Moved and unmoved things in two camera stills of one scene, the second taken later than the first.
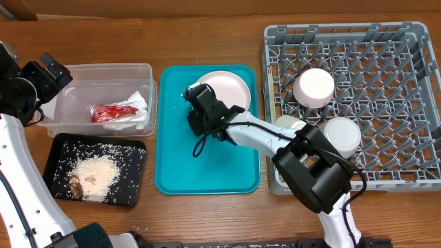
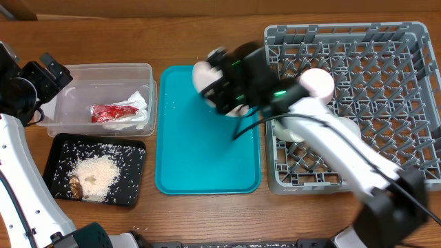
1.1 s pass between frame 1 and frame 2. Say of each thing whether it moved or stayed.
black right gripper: moved
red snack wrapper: stayed
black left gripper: stayed
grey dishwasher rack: stayed
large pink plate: moved
